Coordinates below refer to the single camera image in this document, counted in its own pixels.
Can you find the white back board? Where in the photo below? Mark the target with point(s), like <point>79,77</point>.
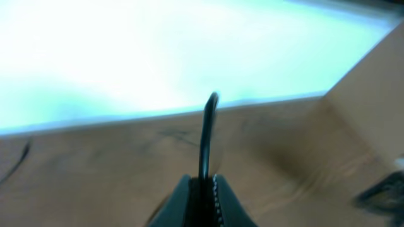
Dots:
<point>67,63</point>

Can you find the cardboard side panel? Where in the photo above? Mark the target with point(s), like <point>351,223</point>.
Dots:
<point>370,98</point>

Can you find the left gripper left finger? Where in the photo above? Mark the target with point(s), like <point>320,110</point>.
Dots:
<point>173,211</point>

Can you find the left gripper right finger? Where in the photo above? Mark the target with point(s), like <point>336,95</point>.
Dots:
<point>224,208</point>

